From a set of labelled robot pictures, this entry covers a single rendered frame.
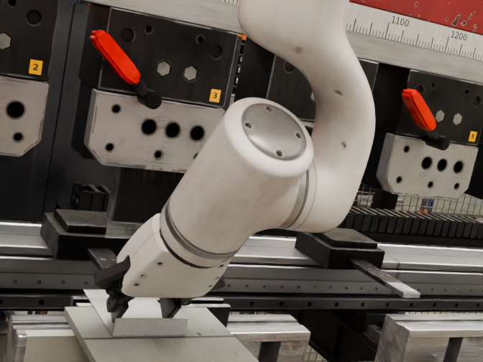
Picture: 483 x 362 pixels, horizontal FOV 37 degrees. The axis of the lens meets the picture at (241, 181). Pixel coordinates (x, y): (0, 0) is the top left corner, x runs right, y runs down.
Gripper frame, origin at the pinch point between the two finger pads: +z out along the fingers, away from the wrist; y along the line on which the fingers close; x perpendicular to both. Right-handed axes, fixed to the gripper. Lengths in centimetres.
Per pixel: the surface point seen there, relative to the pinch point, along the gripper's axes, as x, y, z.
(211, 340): 5.2, -6.9, -1.3
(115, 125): -14.0, 6.1, -13.8
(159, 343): 5.5, -0.5, -1.5
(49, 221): -23.3, 4.0, 19.9
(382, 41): -23.8, -26.1, -24.7
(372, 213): -35, -66, 27
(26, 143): -12.1, 15.0, -11.5
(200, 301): -3.7, -10.6, 6.5
